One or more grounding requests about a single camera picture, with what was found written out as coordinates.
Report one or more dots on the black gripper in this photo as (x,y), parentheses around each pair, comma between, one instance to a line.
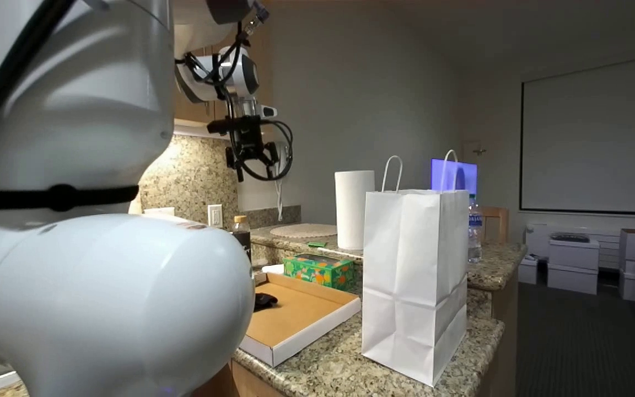
(246,144)

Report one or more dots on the black sock pair remaining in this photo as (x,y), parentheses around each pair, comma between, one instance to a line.
(266,301)

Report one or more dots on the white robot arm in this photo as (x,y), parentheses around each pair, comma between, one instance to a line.
(98,301)

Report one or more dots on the white paper bag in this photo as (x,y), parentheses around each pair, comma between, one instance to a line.
(414,278)

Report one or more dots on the blue gift bag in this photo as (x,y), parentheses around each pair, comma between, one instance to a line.
(455,175)

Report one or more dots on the dark sauce bottle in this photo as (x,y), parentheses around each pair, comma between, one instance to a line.
(241,233)

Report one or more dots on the white paper towel roll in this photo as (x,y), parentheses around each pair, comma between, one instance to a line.
(352,191)

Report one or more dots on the green tissue box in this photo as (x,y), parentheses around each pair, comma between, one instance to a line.
(318,269)

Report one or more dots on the shallow cardboard box tray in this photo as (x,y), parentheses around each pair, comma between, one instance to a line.
(303,315)

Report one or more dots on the white projector screen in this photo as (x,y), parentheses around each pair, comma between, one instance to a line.
(579,143)

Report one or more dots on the white storage boxes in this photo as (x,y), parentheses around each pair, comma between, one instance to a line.
(581,261)

